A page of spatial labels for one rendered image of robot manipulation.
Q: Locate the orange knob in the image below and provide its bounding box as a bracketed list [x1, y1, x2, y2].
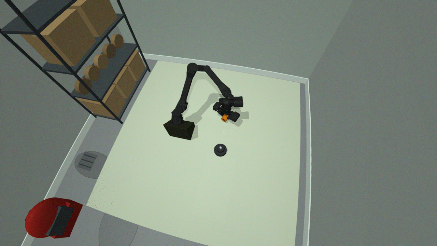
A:
[221, 114, 228, 122]

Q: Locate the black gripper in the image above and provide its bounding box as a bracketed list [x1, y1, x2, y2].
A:
[213, 102, 240, 122]

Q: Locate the black round pedestal with silver shaft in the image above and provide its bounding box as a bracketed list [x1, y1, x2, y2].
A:
[214, 144, 227, 156]

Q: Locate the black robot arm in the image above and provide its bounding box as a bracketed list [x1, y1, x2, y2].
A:
[170, 63, 243, 125]

